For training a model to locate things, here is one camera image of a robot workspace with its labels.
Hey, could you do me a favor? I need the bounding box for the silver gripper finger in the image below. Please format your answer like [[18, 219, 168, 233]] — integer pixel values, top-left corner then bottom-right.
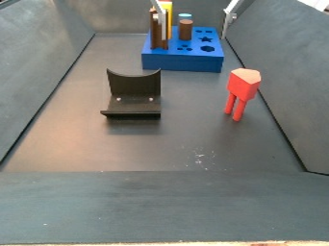
[[149, 0, 167, 40], [220, 0, 242, 38]]

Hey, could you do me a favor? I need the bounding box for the blue shape sorter board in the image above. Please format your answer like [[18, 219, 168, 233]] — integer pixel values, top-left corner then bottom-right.
[[141, 26, 223, 73]]

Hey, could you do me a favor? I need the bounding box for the brown cylinder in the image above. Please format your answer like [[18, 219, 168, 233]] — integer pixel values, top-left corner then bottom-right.
[[179, 19, 192, 40]]

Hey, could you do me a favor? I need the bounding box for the light blue cylinder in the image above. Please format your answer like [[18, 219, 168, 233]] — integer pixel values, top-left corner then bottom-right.
[[177, 12, 192, 26]]

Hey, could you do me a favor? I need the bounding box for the black curved stand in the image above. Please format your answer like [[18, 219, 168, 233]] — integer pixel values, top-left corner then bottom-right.
[[100, 70, 161, 118]]

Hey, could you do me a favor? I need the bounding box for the yellow rectangular block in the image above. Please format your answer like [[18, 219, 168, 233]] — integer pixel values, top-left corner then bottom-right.
[[157, 0, 172, 38]]

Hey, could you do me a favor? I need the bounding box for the brown notched block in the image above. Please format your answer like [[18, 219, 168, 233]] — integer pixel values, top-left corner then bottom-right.
[[148, 8, 168, 50]]

